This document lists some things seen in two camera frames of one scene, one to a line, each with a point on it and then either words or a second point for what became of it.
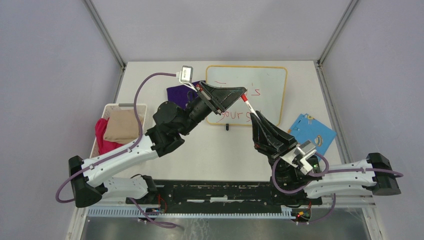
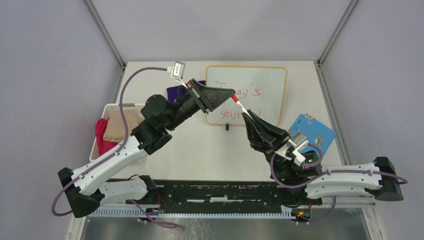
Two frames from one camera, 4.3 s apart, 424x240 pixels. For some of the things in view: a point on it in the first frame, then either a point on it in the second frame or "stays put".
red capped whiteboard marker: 250,107 → 243,110
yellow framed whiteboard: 266,88 stays put
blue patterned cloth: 306,128 stays put
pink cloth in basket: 104,146 stays put
